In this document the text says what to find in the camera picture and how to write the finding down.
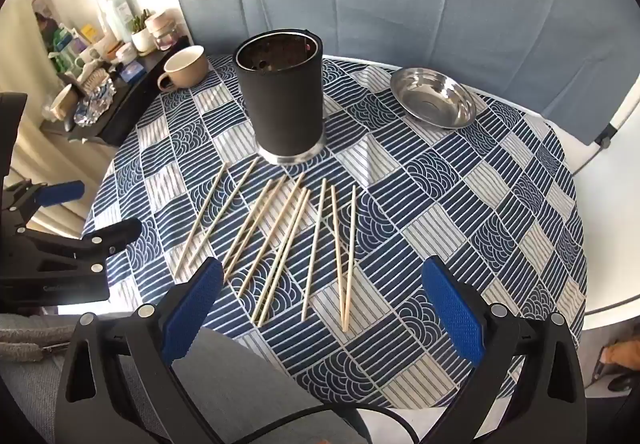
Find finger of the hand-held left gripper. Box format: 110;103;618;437
0;180;85;225
15;218;143;275

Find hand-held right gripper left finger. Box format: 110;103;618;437
54;256;226;444

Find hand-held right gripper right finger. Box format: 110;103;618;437
421;255;588;444

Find group of wooden chopsticks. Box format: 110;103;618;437
175;158;358;332

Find black cylindrical utensil holder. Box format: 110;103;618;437
233;28;327;165

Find beige curtain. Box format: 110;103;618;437
0;0;118;245

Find small beige cup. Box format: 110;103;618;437
50;84;78;119

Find crinkled glass dish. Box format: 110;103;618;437
74;78;117;125

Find person's grey trouser leg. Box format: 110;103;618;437
0;314;371;444

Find blue patterned tablecloth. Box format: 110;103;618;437
82;54;588;410

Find wooden hair brush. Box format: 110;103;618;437
77;68;108;92

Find black side shelf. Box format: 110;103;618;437
40;36;193;147

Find green packets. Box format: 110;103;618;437
52;24;76;72

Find potted succulent white pot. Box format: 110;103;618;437
131;8;155;52

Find beige mug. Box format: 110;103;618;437
157;45;210;92

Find pale green white bottle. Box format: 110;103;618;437
107;0;132;42

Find glass jar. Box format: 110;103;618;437
154;26;182;50

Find pink lidded jar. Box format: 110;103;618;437
146;10;182;33

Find stainless steel dish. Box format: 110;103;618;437
390;67;477;130

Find black cable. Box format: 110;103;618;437
280;403;421;444

